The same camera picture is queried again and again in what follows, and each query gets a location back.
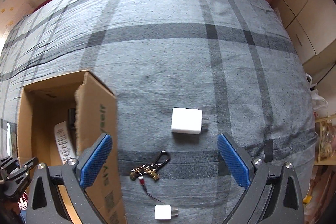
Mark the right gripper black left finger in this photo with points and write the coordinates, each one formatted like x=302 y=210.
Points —
x=45 y=201

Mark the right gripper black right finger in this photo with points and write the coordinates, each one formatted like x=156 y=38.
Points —
x=284 y=203

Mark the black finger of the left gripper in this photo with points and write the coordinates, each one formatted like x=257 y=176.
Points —
x=14 y=178

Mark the gold keychain with carabiner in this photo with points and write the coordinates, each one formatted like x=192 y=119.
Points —
x=150 y=170

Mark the brown cardboard box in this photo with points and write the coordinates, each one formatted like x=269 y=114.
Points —
x=89 y=108

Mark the small white charger plug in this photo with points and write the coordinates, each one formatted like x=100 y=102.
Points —
x=165 y=212

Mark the large white charger plug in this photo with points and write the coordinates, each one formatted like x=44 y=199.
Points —
x=188 y=121

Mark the white remote control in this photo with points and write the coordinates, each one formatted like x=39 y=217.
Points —
x=64 y=143

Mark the white plastic bag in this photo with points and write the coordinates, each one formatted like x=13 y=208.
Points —
x=319 y=103

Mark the grey plaid bed sheet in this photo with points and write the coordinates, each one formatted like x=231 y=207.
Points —
x=232 y=59

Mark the beige cabinet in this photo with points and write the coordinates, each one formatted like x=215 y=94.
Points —
x=310 y=25

